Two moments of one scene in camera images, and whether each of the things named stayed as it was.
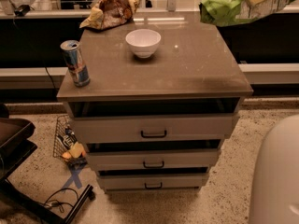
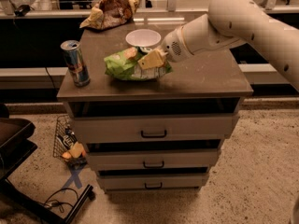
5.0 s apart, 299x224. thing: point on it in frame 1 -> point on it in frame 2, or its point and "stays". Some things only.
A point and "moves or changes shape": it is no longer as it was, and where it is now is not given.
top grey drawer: (155, 129) stays
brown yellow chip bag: (112, 10) stays
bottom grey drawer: (148, 182) stays
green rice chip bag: (224, 7) moves or changes shape
